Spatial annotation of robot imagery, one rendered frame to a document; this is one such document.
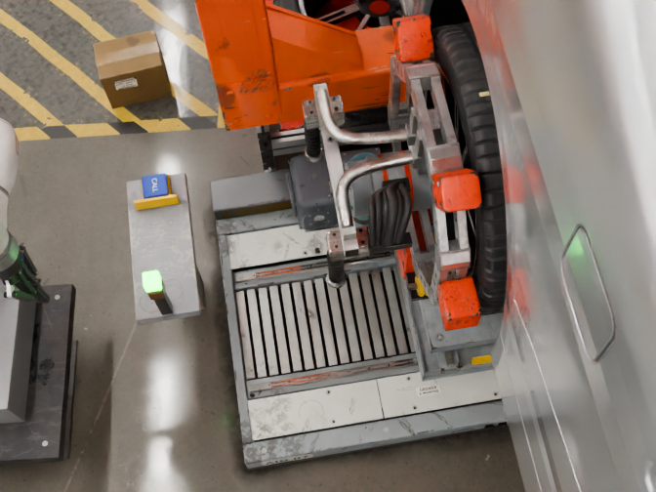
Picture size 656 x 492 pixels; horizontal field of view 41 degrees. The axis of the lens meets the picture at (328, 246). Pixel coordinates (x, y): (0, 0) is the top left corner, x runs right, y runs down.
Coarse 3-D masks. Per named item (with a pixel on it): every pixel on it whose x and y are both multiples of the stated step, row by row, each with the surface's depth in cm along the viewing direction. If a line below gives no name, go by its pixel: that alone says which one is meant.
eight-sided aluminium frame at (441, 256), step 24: (408, 72) 182; (432, 72) 181; (408, 96) 213; (432, 96) 182; (408, 120) 220; (432, 144) 174; (456, 144) 173; (432, 168) 173; (456, 168) 173; (432, 192) 176; (456, 216) 178; (432, 240) 220; (456, 240) 181; (432, 264) 216; (456, 264) 180; (432, 288) 196
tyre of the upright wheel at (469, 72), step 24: (456, 24) 196; (456, 48) 179; (456, 72) 176; (480, 72) 174; (456, 96) 179; (480, 96) 171; (480, 120) 170; (480, 144) 169; (480, 168) 170; (432, 216) 231; (480, 216) 174; (504, 216) 171; (480, 240) 177; (504, 240) 173; (480, 264) 180; (504, 264) 176; (480, 288) 185; (504, 288) 182
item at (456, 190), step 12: (432, 180) 172; (444, 180) 166; (456, 180) 166; (468, 180) 166; (444, 192) 166; (456, 192) 166; (468, 192) 166; (480, 192) 167; (444, 204) 166; (456, 204) 166; (468, 204) 166; (480, 204) 167
